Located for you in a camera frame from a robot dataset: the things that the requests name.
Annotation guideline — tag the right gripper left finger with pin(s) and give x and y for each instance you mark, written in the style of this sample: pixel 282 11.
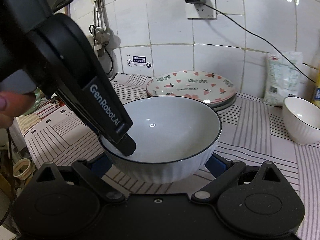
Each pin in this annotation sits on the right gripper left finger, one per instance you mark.
pixel 91 172

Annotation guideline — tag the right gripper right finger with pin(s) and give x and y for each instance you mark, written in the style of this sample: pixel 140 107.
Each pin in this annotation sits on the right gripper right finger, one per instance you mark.
pixel 225 173

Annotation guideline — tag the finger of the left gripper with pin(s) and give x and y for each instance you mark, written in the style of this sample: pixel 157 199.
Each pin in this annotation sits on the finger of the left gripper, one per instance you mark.
pixel 125 147

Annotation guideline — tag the large white ribbed bowl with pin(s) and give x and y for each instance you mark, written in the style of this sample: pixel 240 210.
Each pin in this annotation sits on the large white ribbed bowl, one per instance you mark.
pixel 175 137

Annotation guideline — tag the white black-rimmed plate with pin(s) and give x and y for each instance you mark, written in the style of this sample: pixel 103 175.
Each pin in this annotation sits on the white black-rimmed plate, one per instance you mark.
pixel 225 103

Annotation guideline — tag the pink bunny carrot plate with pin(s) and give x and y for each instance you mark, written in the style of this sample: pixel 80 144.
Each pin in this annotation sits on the pink bunny carrot plate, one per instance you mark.
pixel 209 88

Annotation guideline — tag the person's left hand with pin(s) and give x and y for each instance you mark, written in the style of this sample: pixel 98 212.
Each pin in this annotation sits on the person's left hand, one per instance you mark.
pixel 13 105

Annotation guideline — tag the striped patterned table mat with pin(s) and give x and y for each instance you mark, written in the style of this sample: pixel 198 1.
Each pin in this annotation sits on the striped patterned table mat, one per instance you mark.
pixel 277 196

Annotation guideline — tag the hanging metal ladle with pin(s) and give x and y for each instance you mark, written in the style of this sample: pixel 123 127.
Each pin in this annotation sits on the hanging metal ladle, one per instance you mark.
pixel 101 31

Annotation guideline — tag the white salt bag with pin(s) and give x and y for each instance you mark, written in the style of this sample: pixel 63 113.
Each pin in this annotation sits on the white salt bag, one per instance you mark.
pixel 283 77

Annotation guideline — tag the yellow label cooking wine bottle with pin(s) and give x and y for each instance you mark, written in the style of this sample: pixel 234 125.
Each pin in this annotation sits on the yellow label cooking wine bottle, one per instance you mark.
pixel 316 96

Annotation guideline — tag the blue wall sticker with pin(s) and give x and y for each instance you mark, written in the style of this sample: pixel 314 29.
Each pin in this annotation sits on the blue wall sticker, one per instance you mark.
pixel 138 61

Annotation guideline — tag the white wall socket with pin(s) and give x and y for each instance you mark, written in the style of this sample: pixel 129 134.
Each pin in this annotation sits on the white wall socket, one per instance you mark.
pixel 201 12

